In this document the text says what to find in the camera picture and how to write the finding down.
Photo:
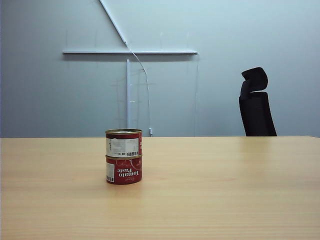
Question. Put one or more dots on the red can with white label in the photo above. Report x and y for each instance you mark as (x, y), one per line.
(123, 145)

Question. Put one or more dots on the diagonal white wall conduit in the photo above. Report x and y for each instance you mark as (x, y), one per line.
(112, 21)

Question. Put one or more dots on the vertical white wall conduit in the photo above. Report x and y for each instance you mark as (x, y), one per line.
(128, 100)

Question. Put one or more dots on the red tomato paste can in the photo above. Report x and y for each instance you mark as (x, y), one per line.
(127, 172)

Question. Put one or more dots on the horizontal white wall conduit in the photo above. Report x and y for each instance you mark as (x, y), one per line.
(130, 52)

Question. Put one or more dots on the black office chair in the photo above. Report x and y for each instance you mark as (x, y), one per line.
(257, 112)

